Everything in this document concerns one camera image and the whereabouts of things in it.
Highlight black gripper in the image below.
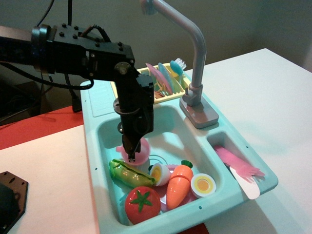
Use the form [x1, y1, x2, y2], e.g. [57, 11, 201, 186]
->
[113, 98, 154, 163]

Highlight pink plastic cup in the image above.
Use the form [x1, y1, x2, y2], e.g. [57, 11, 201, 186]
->
[116, 138, 150, 166]

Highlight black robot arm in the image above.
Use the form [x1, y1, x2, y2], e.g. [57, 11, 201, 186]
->
[0, 24, 154, 162]

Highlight teal toy sink unit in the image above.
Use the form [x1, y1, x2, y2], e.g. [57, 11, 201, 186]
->
[81, 81, 278, 234]

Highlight green toy pea pod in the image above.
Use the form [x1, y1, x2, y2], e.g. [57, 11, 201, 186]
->
[109, 159, 156, 188]

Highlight toy egg half left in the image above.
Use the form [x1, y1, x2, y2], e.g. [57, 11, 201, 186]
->
[150, 163, 171, 186]

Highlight toy egg half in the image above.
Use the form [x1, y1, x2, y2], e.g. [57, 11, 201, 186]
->
[191, 173, 216, 198]
[150, 163, 171, 186]

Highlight toy onion half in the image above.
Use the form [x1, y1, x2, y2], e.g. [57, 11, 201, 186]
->
[154, 91, 164, 99]

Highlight red toy tomato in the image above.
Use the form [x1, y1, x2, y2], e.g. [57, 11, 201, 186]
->
[124, 186, 161, 224]

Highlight orange toy carrot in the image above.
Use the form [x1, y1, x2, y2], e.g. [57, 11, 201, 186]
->
[166, 160, 194, 210]

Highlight yellow dish rack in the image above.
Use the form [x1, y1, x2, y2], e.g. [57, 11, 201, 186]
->
[113, 62, 189, 111]

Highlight grey toy faucet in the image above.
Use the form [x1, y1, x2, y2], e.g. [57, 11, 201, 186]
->
[140, 0, 219, 129]

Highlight pink plate in rack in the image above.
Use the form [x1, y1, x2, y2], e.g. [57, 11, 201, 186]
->
[146, 63, 172, 95]

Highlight blue plate in rack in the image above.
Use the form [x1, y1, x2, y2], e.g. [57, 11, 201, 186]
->
[158, 63, 174, 95]

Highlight toy egg half right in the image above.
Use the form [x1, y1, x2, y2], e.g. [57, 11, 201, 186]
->
[191, 173, 216, 198]

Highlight blue dish brush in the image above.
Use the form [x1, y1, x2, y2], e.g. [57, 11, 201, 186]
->
[170, 58, 187, 85]

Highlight pink toy fork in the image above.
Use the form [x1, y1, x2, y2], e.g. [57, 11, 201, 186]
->
[214, 145, 265, 183]

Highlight white toy knife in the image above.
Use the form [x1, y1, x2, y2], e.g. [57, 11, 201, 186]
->
[229, 167, 260, 200]

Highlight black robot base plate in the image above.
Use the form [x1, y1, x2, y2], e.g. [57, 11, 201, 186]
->
[0, 171, 29, 234]

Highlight black power cable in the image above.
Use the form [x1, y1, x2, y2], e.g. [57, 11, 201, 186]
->
[36, 0, 56, 95]

